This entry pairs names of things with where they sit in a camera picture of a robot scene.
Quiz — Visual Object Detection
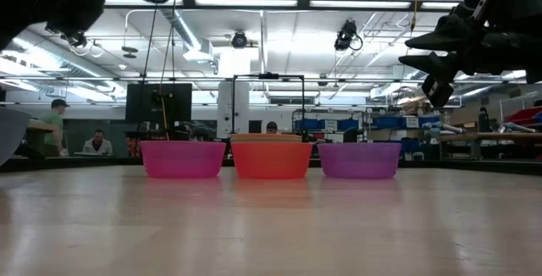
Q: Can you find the long ceiling light bar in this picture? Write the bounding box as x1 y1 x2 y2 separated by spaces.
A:
103 0 465 11

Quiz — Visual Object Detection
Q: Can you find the black hanging cable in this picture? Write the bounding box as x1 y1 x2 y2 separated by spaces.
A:
158 0 182 97
139 0 160 99

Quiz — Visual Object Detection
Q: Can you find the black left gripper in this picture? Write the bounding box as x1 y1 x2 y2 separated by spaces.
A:
46 0 107 35

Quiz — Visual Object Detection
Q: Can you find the yellow bowl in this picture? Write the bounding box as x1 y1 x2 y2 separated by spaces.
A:
230 133 302 141

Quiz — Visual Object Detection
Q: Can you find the orange plastic bowl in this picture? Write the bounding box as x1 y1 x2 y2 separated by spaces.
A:
230 141 314 180

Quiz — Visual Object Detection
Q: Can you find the black ceiling camera with cable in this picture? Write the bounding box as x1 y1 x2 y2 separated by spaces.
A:
333 19 364 52

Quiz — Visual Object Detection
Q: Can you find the red storage bin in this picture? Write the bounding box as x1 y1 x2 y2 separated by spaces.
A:
503 106 542 127

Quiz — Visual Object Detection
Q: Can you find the blue storage bin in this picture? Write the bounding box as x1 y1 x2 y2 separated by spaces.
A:
295 119 323 132
372 116 402 130
336 118 361 132
418 115 441 129

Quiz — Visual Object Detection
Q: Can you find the black monitor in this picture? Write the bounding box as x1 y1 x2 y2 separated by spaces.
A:
124 82 193 130

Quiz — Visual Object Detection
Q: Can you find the light wooden table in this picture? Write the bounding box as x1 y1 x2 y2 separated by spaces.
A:
25 119 57 133

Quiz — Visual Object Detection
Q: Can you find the purple plastic bowl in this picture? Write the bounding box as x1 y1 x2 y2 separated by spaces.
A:
317 141 402 180

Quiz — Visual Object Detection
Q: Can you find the pink plastic bowl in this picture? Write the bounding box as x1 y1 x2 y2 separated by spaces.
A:
140 140 227 179

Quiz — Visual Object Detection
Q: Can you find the yellow hanging cable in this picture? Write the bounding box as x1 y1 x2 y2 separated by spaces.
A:
408 0 423 32

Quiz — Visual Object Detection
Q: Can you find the silver air duct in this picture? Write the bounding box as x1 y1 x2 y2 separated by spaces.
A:
126 0 215 63

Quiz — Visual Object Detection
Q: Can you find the white column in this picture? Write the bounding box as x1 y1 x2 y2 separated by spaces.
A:
217 80 251 140

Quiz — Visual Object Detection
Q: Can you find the grey bowl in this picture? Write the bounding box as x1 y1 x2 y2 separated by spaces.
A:
0 106 32 168

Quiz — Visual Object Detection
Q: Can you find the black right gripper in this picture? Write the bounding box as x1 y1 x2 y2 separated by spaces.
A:
397 0 528 108

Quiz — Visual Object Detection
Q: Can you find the wooden workbench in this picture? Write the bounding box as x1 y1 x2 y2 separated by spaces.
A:
435 130 542 161

